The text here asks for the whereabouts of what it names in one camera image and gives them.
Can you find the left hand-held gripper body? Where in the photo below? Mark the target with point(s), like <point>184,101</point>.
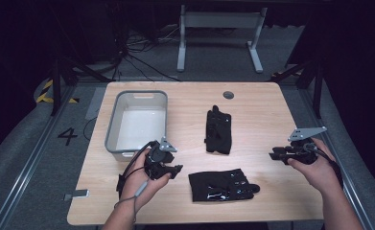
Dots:
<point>158,156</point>

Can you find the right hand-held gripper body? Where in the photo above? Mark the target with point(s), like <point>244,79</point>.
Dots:
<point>303,150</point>

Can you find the grey plastic bin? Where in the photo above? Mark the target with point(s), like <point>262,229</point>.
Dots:
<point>140,127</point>

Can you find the black glove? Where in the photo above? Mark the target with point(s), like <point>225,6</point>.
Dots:
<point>220,185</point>
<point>218,131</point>

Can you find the person's right hand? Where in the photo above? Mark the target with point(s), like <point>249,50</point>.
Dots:
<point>319,172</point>

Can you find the person's left hand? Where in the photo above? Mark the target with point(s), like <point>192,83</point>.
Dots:
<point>134,187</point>

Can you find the black metal stand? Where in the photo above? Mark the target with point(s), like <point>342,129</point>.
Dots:
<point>56,89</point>
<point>317,86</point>

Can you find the yellow black floor tape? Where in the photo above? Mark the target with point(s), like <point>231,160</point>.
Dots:
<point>45,92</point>

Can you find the aluminium floor rail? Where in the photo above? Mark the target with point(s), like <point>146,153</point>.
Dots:
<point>345,179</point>
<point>31,159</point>

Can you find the small metal bracket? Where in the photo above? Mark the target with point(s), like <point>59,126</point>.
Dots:
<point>79,193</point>

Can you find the white metal table frame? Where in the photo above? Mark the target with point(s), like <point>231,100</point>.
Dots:
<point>220,20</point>

